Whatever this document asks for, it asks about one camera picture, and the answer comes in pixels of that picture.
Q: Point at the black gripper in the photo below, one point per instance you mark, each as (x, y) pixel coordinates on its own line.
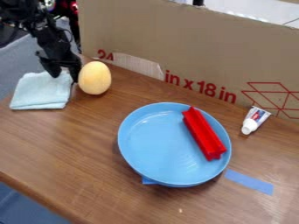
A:
(53, 62)

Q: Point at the yellow ball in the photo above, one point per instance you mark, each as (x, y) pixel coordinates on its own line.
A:
(95, 78)

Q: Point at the light blue cloth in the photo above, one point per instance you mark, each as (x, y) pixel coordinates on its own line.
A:
(41, 92)

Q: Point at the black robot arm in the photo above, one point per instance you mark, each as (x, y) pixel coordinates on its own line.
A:
(30, 14)

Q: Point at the blue plate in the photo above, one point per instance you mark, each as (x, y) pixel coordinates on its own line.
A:
(159, 149)

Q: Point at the red plastic block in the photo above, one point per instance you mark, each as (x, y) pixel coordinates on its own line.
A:
(203, 134)

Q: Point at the small toothpaste tube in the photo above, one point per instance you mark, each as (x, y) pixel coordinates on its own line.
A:
(255, 118)

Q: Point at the blue tape strip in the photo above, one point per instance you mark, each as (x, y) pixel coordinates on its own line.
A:
(249, 182)

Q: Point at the cardboard box wall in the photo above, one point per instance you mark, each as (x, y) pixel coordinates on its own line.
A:
(232, 58)

